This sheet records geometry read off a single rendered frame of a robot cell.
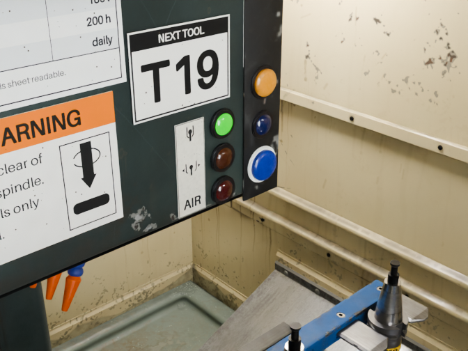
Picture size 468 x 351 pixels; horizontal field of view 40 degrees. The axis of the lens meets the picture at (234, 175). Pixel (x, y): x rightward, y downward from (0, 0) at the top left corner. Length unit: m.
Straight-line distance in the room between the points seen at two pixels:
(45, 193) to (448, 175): 1.01
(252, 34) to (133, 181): 0.16
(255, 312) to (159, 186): 1.24
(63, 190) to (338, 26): 1.03
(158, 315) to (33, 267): 1.60
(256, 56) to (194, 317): 1.58
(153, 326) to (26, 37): 1.68
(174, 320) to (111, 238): 1.56
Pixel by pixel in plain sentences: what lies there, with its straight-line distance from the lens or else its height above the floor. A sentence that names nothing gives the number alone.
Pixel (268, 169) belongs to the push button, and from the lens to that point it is 0.60.
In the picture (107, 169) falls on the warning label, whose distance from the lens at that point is 0.50.
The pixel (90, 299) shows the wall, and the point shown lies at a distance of 1.97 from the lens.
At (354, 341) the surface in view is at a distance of 1.03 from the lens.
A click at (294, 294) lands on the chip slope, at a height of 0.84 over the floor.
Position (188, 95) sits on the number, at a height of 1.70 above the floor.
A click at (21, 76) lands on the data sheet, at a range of 0.44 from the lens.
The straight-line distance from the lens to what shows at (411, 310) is 1.11.
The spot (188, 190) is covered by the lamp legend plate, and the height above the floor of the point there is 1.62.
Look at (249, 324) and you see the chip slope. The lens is 1.73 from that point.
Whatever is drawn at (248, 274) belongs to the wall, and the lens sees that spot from 1.94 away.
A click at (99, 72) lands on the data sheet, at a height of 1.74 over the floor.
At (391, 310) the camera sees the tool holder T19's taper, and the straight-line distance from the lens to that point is 1.04.
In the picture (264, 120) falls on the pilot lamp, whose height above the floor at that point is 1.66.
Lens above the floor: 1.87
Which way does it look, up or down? 26 degrees down
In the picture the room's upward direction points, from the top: straight up
